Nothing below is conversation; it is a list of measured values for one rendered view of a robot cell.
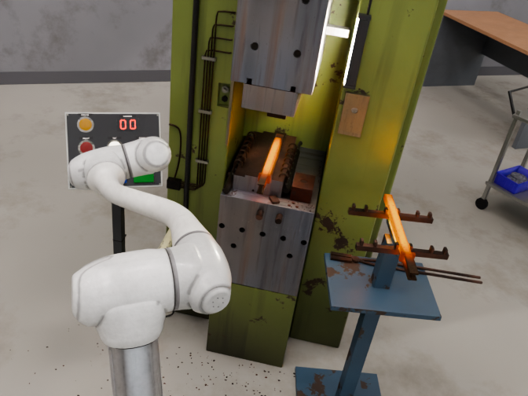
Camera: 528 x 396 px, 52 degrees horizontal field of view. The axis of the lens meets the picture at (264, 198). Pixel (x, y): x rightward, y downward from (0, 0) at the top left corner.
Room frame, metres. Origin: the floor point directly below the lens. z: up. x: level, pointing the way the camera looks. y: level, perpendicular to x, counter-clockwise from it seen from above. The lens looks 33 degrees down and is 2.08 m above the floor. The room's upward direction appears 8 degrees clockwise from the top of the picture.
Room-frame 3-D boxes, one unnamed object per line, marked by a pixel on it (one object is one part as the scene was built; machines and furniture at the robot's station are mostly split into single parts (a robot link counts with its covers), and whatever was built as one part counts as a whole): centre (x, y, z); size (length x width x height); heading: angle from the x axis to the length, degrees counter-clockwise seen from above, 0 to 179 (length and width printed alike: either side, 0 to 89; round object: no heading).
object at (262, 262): (2.05, -0.04, 0.69); 0.56 x 0.38 x 0.45; 174
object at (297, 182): (1.88, -0.15, 0.95); 0.12 x 0.09 x 0.07; 174
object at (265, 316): (2.05, -0.04, 0.23); 0.56 x 0.38 x 0.47; 174
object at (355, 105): (1.94, -0.29, 1.27); 0.09 x 0.02 x 0.17; 84
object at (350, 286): (1.58, -0.48, 0.75); 0.40 x 0.30 x 0.02; 94
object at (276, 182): (2.05, 0.01, 0.96); 0.42 x 0.20 x 0.09; 174
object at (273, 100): (2.05, 0.01, 1.32); 0.42 x 0.20 x 0.10; 174
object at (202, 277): (0.86, 0.11, 1.31); 0.18 x 0.14 x 0.13; 26
